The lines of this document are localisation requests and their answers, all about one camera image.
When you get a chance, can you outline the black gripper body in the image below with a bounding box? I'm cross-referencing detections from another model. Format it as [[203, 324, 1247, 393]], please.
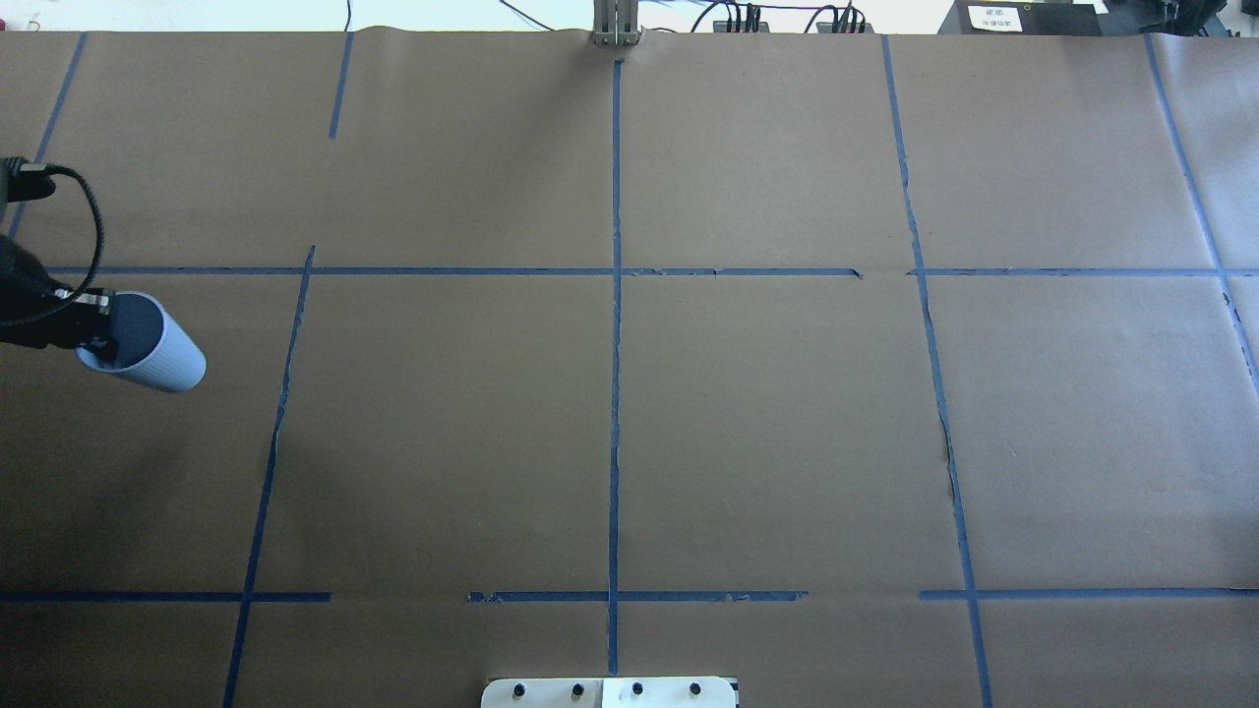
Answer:
[[39, 287, 115, 351]]

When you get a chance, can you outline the blue ribbed plastic cup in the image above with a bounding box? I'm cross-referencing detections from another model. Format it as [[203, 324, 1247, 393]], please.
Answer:
[[76, 291, 206, 393]]

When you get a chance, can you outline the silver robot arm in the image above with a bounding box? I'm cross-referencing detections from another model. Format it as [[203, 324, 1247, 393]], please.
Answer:
[[1, 156, 118, 359]]

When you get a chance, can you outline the black box with label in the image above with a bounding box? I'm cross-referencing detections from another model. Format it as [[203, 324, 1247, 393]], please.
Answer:
[[935, 1, 1119, 37]]

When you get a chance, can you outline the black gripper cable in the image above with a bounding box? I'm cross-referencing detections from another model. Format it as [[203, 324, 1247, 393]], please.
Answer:
[[20, 163, 107, 296]]

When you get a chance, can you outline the aluminium frame post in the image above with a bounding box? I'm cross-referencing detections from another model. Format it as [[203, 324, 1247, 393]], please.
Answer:
[[590, 0, 642, 47]]

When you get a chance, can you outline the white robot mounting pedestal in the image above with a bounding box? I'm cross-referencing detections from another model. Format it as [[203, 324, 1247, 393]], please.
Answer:
[[480, 677, 742, 707]]

